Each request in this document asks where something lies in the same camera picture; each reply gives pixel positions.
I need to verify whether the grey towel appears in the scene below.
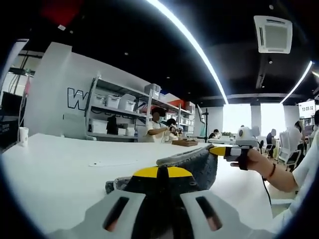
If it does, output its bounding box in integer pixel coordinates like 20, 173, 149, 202
105, 144, 219, 195

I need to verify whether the person's right hand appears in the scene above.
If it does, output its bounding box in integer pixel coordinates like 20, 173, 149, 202
230, 149, 269, 178

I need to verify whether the black tripod stand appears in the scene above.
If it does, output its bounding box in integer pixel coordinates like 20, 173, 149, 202
196, 104, 209, 144

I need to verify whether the white office chair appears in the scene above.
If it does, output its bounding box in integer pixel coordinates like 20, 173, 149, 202
278, 131, 303, 172

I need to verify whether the wooden tray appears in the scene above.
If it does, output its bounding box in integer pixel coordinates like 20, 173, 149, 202
171, 139, 199, 147

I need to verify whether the white display screen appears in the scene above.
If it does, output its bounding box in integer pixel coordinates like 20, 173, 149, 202
298, 99, 317, 119

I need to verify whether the long ceiling light strip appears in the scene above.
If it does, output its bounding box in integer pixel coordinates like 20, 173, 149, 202
280, 61, 314, 104
147, 0, 229, 105

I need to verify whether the white cardboard box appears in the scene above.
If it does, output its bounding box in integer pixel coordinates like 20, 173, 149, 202
89, 119, 109, 134

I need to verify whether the black bag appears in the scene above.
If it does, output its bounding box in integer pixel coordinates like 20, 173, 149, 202
106, 116, 118, 135

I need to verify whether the grey board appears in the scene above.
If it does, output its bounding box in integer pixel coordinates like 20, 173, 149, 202
62, 113, 87, 137

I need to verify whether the grey metal shelf unit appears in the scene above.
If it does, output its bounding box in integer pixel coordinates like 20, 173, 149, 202
84, 74, 197, 140

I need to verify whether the white paper cup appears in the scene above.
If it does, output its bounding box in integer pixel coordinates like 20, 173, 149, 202
18, 126, 29, 147

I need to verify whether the ceiling air conditioner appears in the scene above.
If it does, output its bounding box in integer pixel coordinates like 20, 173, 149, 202
253, 15, 293, 54

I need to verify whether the group of white storage bins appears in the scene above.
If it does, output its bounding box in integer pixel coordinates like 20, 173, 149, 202
93, 83, 195, 127

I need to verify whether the black monitor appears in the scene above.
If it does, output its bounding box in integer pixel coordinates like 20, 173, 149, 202
0, 91, 23, 118

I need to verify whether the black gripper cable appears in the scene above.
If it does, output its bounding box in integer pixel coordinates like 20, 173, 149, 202
260, 175, 273, 207

